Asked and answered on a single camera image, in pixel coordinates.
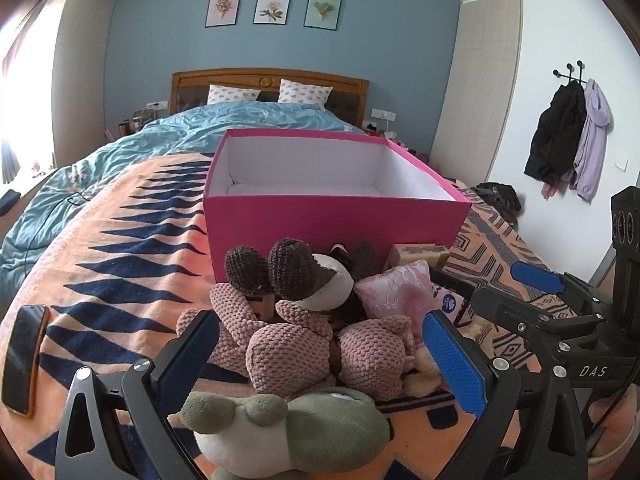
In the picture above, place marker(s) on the pink embroidered pouch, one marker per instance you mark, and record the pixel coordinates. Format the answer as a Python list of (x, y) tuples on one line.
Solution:
[(395, 290)]

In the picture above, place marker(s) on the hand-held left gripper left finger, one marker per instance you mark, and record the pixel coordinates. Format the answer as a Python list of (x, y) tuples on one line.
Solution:
[(187, 355)]

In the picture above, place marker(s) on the pink hanging garment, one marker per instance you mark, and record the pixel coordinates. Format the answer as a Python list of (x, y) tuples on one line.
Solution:
[(555, 187)]

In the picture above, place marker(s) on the black coat hook rack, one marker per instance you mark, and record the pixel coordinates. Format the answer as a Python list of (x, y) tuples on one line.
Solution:
[(570, 74)]

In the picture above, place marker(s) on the brown and white plush dog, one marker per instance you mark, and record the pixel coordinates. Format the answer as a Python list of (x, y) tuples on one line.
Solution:
[(325, 285)]

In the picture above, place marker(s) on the orange patterned blanket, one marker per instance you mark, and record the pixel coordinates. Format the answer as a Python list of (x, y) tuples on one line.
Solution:
[(125, 260)]

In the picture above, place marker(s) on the blue duvet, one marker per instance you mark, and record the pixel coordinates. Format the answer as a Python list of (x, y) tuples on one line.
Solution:
[(200, 130)]

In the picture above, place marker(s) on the black jacket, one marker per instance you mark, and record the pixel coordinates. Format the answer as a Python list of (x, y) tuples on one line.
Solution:
[(555, 135)]

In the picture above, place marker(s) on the white light switch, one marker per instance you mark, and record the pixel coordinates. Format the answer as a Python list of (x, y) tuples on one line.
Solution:
[(621, 164)]

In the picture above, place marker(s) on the dark clothes pile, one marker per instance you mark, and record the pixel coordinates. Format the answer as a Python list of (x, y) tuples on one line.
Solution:
[(497, 197)]

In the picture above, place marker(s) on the black smartphone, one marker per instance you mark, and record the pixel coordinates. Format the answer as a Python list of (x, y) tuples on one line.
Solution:
[(22, 360)]

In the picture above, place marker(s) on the lilac hoodie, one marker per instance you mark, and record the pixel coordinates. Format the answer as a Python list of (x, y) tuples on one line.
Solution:
[(592, 145)]

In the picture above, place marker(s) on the pink knitted plush bunny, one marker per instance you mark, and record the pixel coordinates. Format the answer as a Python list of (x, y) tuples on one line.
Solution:
[(280, 355)]

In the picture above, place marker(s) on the pink cardboard box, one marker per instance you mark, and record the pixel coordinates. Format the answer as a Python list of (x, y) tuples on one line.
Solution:
[(325, 225)]

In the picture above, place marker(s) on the white patterned pillow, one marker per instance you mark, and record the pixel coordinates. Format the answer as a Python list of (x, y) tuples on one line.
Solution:
[(305, 92), (232, 94)]

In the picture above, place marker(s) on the green plush frog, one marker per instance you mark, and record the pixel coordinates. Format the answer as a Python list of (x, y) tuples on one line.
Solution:
[(325, 425)]

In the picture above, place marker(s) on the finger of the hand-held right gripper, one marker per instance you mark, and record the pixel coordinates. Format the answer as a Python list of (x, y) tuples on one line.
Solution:
[(537, 276), (500, 305)]

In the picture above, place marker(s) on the dark folded cloth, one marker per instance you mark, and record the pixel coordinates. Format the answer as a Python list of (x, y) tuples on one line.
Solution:
[(9, 202)]

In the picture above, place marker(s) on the white wall socket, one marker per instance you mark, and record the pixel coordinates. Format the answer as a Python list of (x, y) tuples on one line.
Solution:
[(382, 114), (157, 105)]

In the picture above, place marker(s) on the wooden headboard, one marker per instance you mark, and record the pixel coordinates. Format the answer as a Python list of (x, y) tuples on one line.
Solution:
[(270, 77)]

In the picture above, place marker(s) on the beige wardrobe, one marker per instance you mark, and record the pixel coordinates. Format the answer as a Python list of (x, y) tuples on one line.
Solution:
[(475, 85), (82, 75)]

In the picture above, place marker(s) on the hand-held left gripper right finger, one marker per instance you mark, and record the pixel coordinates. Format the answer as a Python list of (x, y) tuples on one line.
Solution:
[(455, 365)]

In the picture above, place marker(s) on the framed white flower picture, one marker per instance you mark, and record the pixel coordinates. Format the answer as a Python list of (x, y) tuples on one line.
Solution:
[(271, 6)]

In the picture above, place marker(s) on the beige packet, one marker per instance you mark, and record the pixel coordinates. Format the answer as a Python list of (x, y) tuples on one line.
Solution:
[(415, 252)]

